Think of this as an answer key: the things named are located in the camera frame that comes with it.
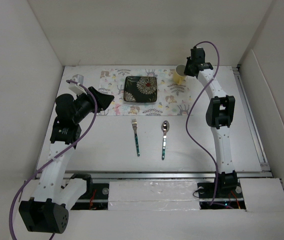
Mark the black floral square plate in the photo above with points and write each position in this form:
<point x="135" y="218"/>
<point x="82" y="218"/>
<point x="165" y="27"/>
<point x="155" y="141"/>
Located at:
<point x="140" y="89"/>

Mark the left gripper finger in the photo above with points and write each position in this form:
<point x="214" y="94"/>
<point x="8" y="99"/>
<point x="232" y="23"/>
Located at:
<point x="104" y="100"/>
<point x="94" y="92"/>

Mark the spoon with green handle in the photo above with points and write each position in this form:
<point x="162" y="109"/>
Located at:
<point x="165" y="128"/>

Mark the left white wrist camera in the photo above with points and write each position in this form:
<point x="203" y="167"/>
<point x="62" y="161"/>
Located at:
<point x="74" y="86"/>

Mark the aluminium rail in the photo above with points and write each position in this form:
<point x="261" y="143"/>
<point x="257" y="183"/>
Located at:
<point x="142" y="175"/>

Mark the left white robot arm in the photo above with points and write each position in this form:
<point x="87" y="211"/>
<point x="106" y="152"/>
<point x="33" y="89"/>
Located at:
<point x="47" y="210"/>

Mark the yellow mug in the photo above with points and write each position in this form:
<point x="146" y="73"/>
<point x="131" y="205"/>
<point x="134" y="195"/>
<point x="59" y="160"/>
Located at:
<point x="178" y="74"/>

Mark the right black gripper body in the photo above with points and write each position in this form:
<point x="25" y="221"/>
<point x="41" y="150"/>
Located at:
<point x="188" y="70"/>

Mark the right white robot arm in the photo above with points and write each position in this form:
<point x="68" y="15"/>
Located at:
<point x="219" y="117"/>

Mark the floral patterned placemat cloth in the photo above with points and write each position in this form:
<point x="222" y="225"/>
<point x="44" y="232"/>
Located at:
<point x="172" y="99"/>

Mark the fork with green handle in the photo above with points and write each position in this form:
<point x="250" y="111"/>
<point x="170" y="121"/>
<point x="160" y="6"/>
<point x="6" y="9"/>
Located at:
<point x="135" y="127"/>

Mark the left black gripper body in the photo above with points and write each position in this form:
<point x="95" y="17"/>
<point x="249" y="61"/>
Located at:
<point x="85" y="105"/>

